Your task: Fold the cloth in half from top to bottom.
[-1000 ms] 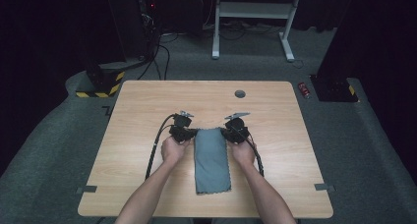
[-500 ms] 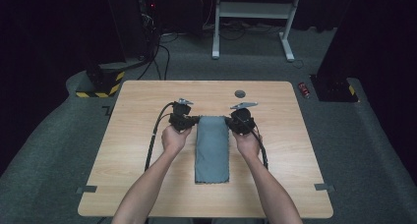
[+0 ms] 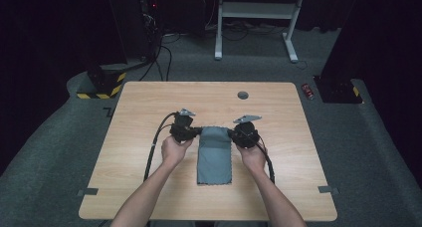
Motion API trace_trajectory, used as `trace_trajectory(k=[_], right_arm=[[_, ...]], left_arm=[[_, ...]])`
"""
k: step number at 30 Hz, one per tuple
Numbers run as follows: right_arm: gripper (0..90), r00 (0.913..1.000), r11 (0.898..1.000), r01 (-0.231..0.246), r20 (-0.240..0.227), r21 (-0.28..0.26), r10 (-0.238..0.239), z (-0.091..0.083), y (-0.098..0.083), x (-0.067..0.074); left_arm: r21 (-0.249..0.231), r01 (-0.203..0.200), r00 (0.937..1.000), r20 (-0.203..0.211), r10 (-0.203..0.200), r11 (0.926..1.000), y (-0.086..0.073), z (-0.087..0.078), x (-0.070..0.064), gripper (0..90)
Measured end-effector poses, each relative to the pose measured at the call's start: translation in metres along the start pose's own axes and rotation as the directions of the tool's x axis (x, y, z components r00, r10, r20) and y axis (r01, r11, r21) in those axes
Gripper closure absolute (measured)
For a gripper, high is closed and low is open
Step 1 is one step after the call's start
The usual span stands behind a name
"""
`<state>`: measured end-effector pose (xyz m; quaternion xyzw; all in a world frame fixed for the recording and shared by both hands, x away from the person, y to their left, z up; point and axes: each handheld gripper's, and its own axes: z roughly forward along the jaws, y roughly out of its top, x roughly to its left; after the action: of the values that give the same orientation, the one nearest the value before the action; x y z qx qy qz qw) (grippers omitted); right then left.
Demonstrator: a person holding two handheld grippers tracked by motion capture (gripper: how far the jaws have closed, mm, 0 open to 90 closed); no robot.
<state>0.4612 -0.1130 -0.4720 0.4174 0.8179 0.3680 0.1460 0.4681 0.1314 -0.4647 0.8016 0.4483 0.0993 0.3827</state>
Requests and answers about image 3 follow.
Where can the red can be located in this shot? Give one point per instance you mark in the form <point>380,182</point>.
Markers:
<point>307,91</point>

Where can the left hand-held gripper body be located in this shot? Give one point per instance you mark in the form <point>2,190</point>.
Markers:
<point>180,129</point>

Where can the black yellow striped stand base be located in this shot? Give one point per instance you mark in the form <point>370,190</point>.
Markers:
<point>104,82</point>

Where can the grey round table grommet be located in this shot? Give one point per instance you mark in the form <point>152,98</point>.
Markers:
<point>243,95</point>

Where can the black stand base yellow mark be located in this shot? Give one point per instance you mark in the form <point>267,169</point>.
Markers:
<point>338,89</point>

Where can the black equipment tower red light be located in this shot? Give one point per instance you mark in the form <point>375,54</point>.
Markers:
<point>150,21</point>

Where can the grey tape strip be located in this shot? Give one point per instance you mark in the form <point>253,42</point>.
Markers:
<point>328,189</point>
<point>88,191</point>

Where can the white metal stand frame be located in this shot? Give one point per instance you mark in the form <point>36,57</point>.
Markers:
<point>255,10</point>

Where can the grey-blue textured cloth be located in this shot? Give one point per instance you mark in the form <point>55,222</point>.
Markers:
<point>214,157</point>

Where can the person's left hand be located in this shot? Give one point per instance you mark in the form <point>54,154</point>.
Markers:
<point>174,150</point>

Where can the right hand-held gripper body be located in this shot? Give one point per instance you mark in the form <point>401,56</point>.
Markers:
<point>246,135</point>

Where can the person's right hand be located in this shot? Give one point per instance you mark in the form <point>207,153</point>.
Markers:
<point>252,157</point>

